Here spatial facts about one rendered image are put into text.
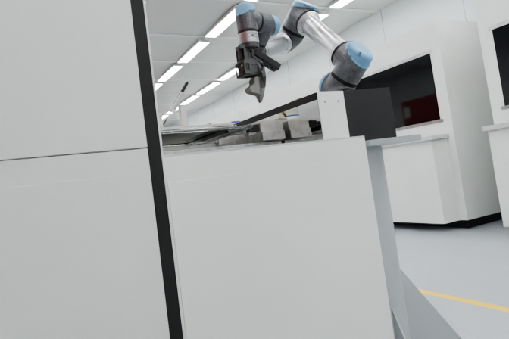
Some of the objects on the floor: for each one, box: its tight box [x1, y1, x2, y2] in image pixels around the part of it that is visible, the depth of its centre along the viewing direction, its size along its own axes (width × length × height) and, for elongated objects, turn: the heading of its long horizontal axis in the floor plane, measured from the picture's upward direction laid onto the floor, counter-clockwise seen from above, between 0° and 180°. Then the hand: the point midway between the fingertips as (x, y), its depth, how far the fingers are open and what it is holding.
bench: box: [322, 19, 502, 229], centre depth 502 cm, size 108×180×200 cm
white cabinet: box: [164, 137, 395, 339], centre depth 145 cm, size 64×96×82 cm
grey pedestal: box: [365, 134, 476, 339], centre depth 167 cm, size 51×44×82 cm
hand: (261, 99), depth 160 cm, fingers closed
